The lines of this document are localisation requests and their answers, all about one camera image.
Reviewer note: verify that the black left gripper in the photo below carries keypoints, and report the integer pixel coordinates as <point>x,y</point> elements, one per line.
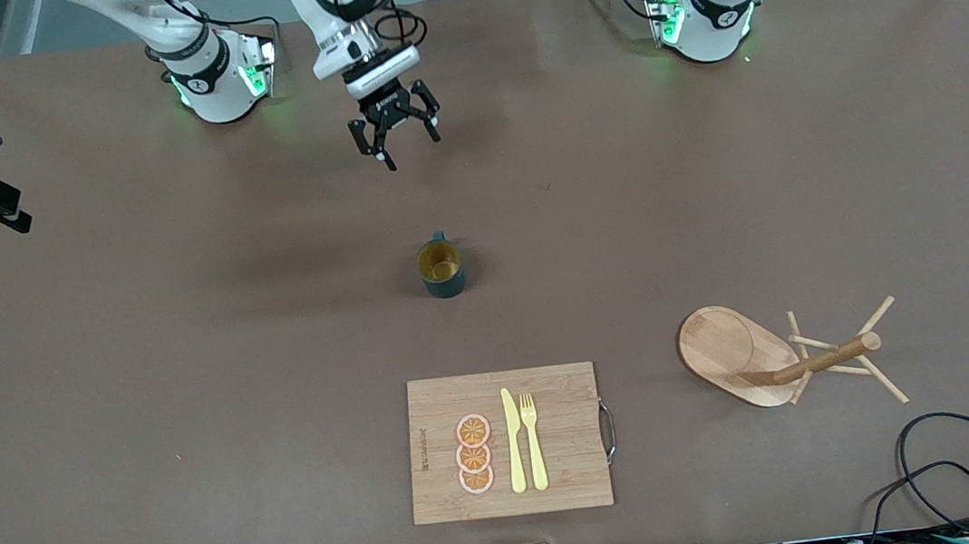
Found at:
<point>386,105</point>

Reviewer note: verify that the dark green cup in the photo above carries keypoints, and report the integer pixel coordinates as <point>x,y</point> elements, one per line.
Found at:
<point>445,287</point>

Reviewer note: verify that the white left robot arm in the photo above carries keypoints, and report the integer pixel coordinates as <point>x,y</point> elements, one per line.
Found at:
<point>718,35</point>

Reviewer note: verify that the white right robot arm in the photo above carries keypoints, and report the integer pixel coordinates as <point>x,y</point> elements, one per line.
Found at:
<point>218,92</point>

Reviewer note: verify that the yellow plastic knife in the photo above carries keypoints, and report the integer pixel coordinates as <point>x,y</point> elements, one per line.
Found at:
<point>514,442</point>

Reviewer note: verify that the bamboo cutting board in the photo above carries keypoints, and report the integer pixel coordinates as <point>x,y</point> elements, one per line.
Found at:
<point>557,428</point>

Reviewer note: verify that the yellow plastic fork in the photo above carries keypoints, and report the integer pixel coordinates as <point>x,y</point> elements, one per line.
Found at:
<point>535,449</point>

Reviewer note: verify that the brown table cover sheet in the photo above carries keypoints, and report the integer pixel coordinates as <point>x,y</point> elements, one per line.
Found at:
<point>203,523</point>

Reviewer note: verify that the wooden mug tree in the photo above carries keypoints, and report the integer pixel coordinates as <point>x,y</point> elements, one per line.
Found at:
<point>731,353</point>

